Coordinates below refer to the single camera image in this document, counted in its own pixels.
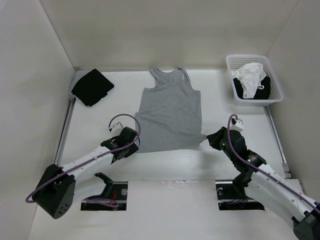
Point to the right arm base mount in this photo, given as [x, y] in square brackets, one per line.
[232, 197]

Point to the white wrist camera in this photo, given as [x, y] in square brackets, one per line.
[116, 129]
[237, 125]

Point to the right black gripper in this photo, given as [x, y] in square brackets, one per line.
[213, 138]

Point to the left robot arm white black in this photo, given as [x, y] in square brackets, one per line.
[83, 179]

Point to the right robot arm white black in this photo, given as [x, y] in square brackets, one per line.
[258, 181]

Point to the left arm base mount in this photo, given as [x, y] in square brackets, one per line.
[101, 193]

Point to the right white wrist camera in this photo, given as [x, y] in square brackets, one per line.
[237, 125]

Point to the folded black tank top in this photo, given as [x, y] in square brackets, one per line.
[89, 86]

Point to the white plastic basket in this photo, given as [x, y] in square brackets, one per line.
[235, 61]

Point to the grey tank top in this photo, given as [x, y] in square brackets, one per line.
[170, 113]

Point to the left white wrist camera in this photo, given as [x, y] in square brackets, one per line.
[116, 129]

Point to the metal table rail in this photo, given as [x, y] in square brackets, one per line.
[64, 132]
[271, 123]

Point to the white tank top in basket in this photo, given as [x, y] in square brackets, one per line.
[250, 76]

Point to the black tank top in basket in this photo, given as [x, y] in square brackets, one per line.
[260, 94]

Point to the left metal table rail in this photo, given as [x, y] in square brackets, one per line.
[64, 132]

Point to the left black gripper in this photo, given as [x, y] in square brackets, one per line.
[133, 150]

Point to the right metal table rail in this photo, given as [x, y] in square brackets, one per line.
[271, 123]

